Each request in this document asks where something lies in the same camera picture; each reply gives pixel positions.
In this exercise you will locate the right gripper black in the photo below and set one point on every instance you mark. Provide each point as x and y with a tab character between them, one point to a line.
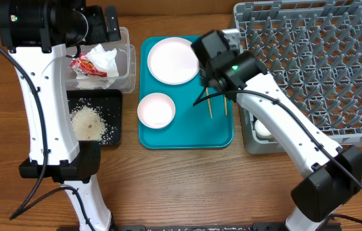
205	77

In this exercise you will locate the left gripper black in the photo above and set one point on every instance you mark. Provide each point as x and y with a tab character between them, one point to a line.
100	34

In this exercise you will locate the white napkin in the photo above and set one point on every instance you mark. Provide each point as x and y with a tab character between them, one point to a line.
104	61

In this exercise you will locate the pink plate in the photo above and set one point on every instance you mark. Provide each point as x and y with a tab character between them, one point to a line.
172	61

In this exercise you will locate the red snack wrapper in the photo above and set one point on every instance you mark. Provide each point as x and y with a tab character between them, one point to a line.
82	65

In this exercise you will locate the pink bowl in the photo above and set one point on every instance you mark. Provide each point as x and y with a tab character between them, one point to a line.
156	110

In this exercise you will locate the cream cup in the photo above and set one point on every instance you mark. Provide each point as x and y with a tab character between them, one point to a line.
262	133

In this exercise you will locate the rice food scraps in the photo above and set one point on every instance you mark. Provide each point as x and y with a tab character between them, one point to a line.
90	121

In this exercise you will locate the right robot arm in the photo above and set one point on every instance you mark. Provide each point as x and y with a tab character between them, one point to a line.
331	174

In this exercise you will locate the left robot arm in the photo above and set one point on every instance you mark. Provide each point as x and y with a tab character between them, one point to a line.
35	36

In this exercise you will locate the grey dishwasher rack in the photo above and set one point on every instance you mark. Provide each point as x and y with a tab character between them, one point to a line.
314	51

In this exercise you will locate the clear plastic bin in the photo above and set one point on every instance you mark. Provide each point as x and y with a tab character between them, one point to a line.
126	67

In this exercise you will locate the wooden chopstick right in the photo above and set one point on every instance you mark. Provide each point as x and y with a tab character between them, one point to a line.
225	105

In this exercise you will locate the wooden chopstick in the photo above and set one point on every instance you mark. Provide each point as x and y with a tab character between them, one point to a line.
209	102
225	105

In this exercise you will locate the wooden chopstick left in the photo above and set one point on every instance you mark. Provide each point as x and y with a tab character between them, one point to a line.
209	102

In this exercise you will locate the teal serving tray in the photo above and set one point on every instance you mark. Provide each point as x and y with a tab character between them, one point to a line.
192	126

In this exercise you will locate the black tray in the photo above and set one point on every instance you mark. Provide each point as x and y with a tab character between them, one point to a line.
111	99

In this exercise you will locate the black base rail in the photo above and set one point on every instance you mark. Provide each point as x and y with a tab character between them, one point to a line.
254	227

